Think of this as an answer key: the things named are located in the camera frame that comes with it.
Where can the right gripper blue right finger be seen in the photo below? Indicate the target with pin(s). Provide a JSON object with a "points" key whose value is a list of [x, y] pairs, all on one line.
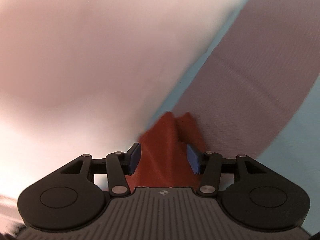
{"points": [[197, 159]]}

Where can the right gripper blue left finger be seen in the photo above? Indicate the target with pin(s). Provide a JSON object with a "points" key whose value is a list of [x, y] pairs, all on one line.
{"points": [[132, 158]]}

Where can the dark red knit sweater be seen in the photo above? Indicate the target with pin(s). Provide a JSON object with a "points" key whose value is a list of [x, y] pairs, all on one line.
{"points": [[163, 160]]}

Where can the blue grey patterned bedsheet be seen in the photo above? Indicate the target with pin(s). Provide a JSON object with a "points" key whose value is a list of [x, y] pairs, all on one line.
{"points": [[256, 90]]}

